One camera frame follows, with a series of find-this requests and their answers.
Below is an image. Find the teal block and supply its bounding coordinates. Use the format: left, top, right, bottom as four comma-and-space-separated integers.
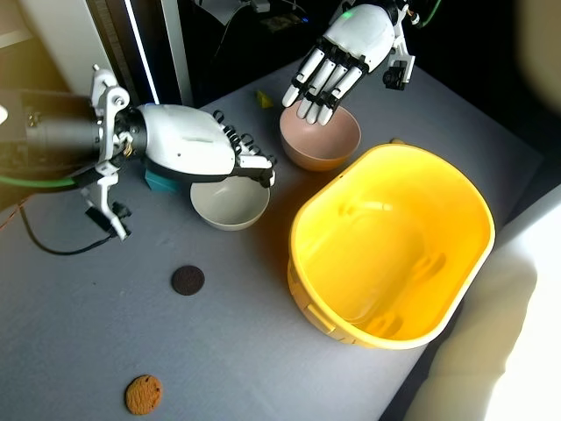
143, 168, 183, 195

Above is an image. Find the dark chocolate sandwich cookie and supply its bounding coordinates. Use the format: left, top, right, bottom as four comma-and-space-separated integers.
170, 264, 206, 296

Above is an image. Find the small white bowl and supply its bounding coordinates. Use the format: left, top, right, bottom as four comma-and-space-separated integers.
188, 175, 272, 232

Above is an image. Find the black cable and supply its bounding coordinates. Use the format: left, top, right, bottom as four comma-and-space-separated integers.
18, 204, 117, 257

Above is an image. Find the large yellow plastic tub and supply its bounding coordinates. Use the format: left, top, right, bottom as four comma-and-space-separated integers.
287, 143, 497, 351

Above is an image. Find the white slanted panel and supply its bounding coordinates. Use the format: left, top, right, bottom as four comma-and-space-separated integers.
17, 0, 132, 106

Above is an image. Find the grey-white post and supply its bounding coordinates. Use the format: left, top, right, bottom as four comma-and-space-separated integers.
160, 0, 195, 108

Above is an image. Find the brown chocolate chip cookie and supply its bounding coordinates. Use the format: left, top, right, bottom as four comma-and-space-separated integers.
124, 374, 164, 417

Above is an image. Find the white rounded shell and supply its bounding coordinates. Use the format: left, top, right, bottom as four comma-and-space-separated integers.
401, 245, 561, 421

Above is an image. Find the large pink bowl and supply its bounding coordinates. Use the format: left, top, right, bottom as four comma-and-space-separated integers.
279, 104, 363, 173

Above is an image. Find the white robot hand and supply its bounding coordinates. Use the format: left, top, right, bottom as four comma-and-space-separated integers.
136, 103, 277, 189
281, 3, 398, 127

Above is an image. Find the blurry beige rounded shell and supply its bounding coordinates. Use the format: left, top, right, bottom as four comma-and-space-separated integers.
515, 0, 561, 115

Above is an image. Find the grey table cloth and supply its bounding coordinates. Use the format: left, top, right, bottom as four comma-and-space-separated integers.
0, 56, 544, 421

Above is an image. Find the black frame with light strip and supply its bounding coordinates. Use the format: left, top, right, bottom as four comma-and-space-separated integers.
85, 0, 185, 106

